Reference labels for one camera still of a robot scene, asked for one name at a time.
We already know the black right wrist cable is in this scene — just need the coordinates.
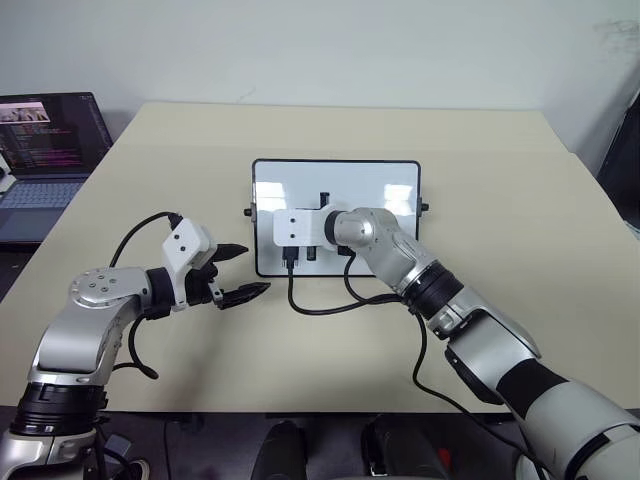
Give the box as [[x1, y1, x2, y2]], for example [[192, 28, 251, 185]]
[[282, 245, 409, 317]]

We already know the dark rounded shape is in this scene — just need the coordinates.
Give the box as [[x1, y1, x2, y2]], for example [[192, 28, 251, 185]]
[[251, 419, 315, 480]]

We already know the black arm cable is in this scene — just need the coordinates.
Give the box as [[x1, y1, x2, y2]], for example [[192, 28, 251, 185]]
[[337, 244, 551, 480], [109, 211, 182, 380]]

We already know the open grey laptop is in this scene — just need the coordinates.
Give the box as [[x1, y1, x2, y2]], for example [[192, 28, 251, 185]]
[[0, 91, 113, 246]]

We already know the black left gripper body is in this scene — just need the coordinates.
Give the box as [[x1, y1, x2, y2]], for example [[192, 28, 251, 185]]
[[184, 261, 224, 308]]

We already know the white-soled dark shoe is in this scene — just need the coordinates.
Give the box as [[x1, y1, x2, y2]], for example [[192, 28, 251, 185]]
[[122, 457, 152, 480]]

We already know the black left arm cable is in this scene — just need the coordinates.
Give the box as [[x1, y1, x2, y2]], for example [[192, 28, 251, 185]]
[[109, 211, 182, 380]]

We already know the black object beside table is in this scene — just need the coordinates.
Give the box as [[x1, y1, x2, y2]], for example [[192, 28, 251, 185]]
[[596, 92, 640, 226]]

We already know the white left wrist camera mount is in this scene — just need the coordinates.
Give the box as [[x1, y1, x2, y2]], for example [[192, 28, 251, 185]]
[[162, 218, 219, 312]]

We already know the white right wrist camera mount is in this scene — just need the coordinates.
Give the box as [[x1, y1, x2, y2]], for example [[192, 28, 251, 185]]
[[272, 202, 337, 249]]

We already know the small black-framed whiteboard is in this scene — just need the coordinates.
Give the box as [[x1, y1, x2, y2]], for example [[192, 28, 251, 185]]
[[241, 158, 431, 279]]

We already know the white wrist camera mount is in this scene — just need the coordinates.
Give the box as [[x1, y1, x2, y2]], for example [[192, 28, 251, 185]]
[[162, 218, 219, 312], [272, 202, 337, 249]]

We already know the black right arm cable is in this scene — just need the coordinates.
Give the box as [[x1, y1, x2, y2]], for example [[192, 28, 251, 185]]
[[337, 244, 551, 480]]

